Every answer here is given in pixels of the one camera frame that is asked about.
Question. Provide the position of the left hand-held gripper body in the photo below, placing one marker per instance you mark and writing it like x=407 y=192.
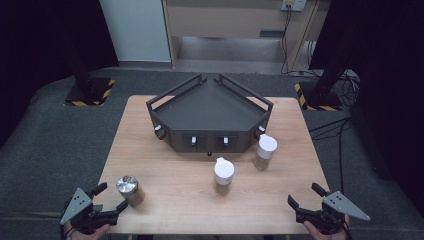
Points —
x=87 y=215

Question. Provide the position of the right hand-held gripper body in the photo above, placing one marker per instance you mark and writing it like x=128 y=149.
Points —
x=328 y=215

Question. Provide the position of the silver lid glass spice jar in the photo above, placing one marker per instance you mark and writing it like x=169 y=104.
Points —
x=128 y=188

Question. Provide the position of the white lid glass spice jar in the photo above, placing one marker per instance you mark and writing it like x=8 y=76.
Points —
x=266 y=148
x=223 y=173

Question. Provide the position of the dark grey corner spice rack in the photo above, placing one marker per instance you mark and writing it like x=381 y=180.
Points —
x=206 y=113

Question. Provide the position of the person's left hand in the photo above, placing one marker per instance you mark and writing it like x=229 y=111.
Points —
x=95 y=233

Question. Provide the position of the person's right hand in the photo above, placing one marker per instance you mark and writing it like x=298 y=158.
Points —
x=316 y=233

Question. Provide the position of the black hook with white clip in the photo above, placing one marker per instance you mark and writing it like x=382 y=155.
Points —
x=193 y=140
x=159 y=130
x=226 y=140
x=260 y=130

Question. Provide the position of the black stand with striped base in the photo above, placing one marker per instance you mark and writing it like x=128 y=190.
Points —
x=89 y=93
x=321 y=96

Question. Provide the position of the black curtain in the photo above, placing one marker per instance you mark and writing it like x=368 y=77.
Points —
x=40 y=46
x=390 y=83

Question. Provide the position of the white wall socket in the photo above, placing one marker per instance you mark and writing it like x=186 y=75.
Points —
x=293 y=4

